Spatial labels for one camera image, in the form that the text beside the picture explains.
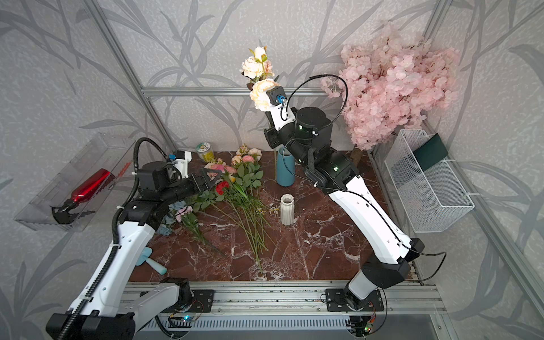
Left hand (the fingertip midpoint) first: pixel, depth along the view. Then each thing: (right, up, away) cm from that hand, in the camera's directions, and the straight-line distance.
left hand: (215, 175), depth 70 cm
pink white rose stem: (-11, +4, +37) cm, 39 cm away
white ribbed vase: (+24, -14, +12) cm, 30 cm away
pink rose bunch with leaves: (+6, 0, +34) cm, 34 cm away
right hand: (+19, +18, -15) cm, 30 cm away
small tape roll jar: (-20, +12, +41) cm, 47 cm away
